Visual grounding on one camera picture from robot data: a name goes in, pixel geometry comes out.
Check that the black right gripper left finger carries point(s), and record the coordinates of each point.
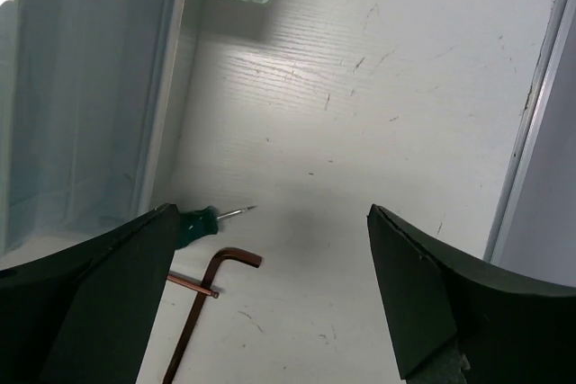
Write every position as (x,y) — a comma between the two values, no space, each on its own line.
(85,314)

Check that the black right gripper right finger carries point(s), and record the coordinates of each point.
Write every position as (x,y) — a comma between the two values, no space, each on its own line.
(454,318)

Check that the thin brown hex key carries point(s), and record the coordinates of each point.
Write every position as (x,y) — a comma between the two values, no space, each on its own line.
(192,286)

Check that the large brown hex key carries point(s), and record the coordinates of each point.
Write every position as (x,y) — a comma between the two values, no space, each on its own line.
(225,254)

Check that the green plastic toolbox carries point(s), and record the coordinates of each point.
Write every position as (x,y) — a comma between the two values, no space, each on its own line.
(92,100)

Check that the green stubby screwdriver clear cap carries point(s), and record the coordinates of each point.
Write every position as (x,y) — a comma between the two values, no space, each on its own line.
(196,224)

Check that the right aluminium table rail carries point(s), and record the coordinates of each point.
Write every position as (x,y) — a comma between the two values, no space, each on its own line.
(551,51)

